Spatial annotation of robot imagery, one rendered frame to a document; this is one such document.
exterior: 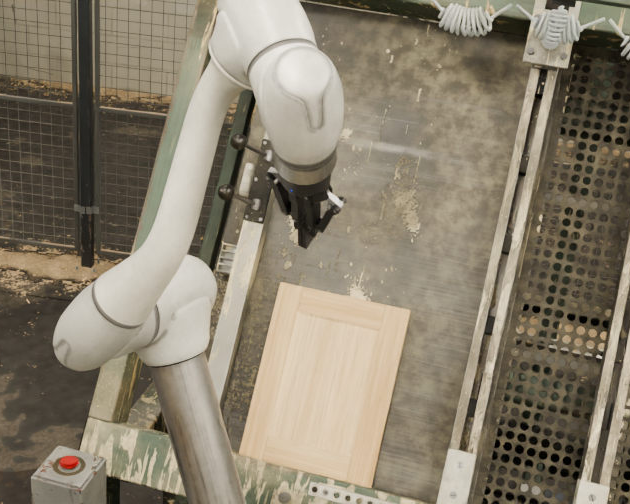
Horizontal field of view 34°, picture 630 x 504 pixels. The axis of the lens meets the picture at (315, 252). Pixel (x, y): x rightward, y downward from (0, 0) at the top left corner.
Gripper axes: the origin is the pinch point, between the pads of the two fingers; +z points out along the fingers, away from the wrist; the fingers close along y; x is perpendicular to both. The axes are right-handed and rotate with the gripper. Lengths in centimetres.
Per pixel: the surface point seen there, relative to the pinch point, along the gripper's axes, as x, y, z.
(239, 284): -14, 27, 73
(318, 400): -1, -2, 81
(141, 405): 14, 43, 111
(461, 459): -3, -36, 74
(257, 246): -23, 28, 70
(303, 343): -10, 8, 77
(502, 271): -42, -25, 63
